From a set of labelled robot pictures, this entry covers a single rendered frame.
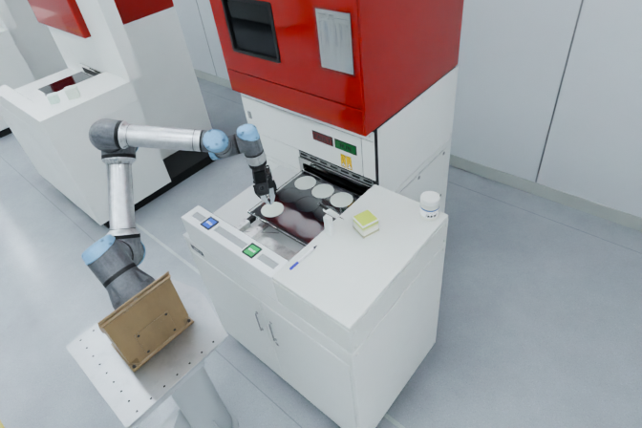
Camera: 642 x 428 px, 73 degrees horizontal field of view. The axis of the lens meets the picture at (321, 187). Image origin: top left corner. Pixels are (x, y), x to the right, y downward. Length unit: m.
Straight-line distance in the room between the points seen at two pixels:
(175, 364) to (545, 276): 2.11
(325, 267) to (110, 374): 0.80
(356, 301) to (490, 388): 1.15
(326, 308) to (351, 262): 0.21
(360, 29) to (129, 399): 1.40
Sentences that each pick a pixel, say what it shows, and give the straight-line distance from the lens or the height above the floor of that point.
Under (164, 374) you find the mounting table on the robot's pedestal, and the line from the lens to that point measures 1.65.
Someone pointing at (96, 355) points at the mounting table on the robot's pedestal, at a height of 0.82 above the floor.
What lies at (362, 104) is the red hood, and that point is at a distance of 1.63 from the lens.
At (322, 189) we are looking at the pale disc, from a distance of 1.98.
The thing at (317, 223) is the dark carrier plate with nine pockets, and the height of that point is 0.90.
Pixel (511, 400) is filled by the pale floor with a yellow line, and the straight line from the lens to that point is 2.44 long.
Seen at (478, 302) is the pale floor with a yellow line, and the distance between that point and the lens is 2.71.
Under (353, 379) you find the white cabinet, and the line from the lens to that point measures 1.68.
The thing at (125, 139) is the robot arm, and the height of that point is 1.43.
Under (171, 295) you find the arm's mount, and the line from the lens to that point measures 1.59.
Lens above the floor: 2.14
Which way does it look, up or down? 39 degrees down
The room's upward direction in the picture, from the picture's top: 8 degrees counter-clockwise
